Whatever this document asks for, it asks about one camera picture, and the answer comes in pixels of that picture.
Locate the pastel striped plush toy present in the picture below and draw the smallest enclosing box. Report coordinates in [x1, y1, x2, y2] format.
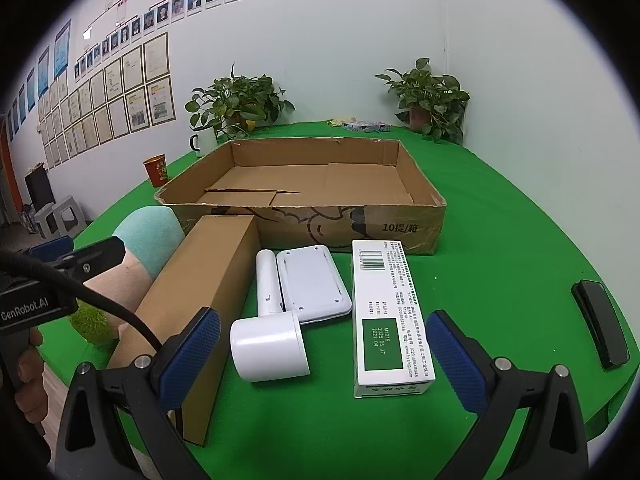
[67, 205, 188, 346]

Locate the grey plastic stool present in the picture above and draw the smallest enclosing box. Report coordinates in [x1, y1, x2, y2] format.
[32, 205, 61, 240]
[52, 195, 88, 238]

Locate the patterned tissue packet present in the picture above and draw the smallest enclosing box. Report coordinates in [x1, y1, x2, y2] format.
[342, 119, 392, 133]

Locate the large cardboard box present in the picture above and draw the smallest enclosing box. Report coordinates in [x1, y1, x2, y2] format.
[154, 136, 447, 257]

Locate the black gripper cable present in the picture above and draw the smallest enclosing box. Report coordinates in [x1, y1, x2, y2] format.
[0, 250, 163, 353]

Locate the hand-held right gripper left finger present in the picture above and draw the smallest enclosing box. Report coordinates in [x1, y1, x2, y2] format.
[54, 306, 222, 480]

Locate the long brown cardboard box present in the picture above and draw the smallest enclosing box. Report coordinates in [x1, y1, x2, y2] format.
[107, 214, 261, 447]

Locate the white and green carton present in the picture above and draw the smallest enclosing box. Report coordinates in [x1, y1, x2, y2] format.
[351, 239, 437, 400]

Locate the bushy potted plant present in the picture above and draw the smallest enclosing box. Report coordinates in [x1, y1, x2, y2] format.
[184, 62, 296, 142]

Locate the orange door frame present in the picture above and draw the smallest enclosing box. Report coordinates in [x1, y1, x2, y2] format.
[0, 135, 22, 226]

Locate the white mug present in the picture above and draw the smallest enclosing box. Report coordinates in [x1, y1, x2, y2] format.
[189, 130, 219, 157]

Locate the row of blue wall posters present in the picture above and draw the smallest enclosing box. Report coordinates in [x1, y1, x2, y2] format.
[5, 20, 72, 143]

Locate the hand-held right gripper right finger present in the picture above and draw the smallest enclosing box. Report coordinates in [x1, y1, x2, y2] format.
[425, 310, 591, 480]

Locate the white rectangular device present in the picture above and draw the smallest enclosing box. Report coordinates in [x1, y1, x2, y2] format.
[276, 244, 353, 324]

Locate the potted plant in brown pot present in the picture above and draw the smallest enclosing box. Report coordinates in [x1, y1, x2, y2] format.
[374, 57, 471, 146]

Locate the person's left hand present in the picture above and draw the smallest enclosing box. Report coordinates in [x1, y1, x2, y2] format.
[15, 329, 47, 426]

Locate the wall of framed certificates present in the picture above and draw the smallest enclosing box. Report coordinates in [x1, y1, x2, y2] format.
[37, 32, 177, 170]

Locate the white hair dryer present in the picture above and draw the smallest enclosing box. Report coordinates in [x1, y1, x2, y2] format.
[230, 248, 312, 383]

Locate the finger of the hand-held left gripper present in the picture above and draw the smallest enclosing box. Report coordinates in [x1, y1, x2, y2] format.
[27, 236, 76, 263]
[55, 236, 126, 278]

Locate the row of portrait photos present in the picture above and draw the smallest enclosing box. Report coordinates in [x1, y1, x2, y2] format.
[74, 0, 288, 78]

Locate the red paper cup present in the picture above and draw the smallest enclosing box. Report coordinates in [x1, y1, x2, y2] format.
[142, 154, 171, 189]

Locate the black cabinet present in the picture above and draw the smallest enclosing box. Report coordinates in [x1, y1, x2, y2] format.
[24, 164, 55, 211]

